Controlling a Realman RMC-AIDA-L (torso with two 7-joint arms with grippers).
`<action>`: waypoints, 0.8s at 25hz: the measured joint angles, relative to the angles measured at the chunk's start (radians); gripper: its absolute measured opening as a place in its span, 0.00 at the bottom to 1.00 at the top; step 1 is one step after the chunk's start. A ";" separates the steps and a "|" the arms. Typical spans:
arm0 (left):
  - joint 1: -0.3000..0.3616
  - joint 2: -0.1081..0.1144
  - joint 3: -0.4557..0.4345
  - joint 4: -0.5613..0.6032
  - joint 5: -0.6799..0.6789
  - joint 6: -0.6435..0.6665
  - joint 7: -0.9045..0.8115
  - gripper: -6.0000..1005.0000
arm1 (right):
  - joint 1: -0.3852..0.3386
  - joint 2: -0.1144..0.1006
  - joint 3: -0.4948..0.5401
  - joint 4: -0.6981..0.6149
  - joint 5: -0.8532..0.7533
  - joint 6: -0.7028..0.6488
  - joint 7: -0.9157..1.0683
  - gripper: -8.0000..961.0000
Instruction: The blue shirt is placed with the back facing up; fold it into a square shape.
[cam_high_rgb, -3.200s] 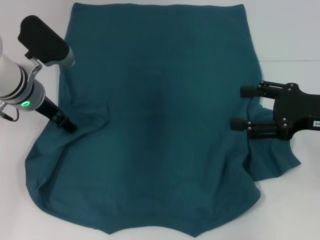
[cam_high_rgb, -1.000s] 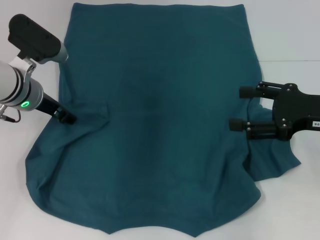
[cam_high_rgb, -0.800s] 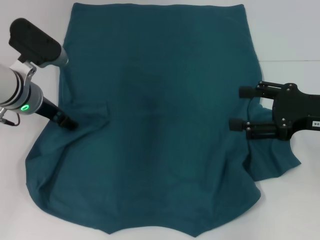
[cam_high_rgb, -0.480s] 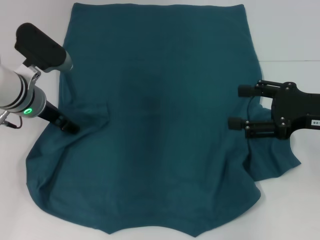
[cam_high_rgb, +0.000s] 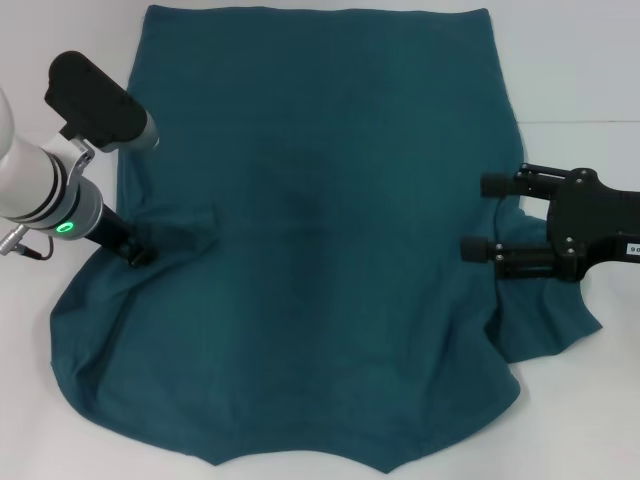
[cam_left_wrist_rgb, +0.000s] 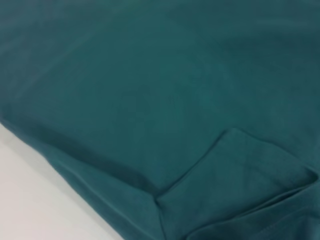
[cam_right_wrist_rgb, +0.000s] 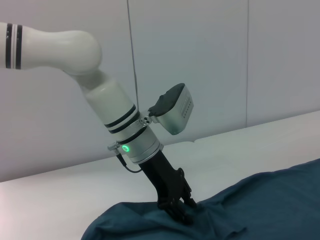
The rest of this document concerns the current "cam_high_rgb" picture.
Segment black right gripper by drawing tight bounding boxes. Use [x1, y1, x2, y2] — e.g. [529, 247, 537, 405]
[459, 162, 640, 283]

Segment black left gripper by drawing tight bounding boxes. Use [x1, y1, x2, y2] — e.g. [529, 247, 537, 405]
[88, 196, 159, 270]

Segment teal blue t-shirt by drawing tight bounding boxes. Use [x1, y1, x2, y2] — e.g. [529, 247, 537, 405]
[49, 4, 604, 480]

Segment red black left arm cable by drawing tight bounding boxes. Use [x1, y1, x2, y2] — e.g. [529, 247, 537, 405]
[0, 223, 54, 262]

